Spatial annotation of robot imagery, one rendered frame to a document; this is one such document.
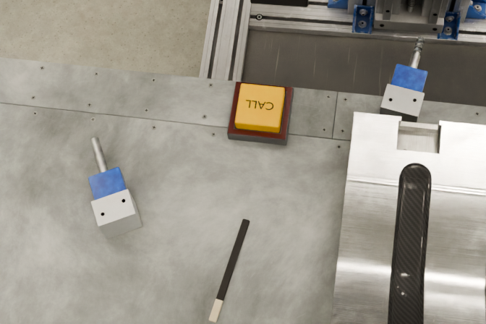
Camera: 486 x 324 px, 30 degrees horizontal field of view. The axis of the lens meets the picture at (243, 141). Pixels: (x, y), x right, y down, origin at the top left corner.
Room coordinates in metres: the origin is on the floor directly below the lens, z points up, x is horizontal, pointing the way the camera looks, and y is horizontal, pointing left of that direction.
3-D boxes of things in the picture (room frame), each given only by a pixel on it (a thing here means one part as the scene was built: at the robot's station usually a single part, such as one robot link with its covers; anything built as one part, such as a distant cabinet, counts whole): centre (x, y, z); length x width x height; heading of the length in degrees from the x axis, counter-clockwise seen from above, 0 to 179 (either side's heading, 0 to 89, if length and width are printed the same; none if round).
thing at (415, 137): (0.42, -0.22, 0.87); 0.05 x 0.05 x 0.04; 73
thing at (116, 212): (0.46, 0.18, 0.83); 0.13 x 0.05 x 0.05; 10
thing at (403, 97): (0.53, -0.24, 0.83); 0.13 x 0.05 x 0.05; 153
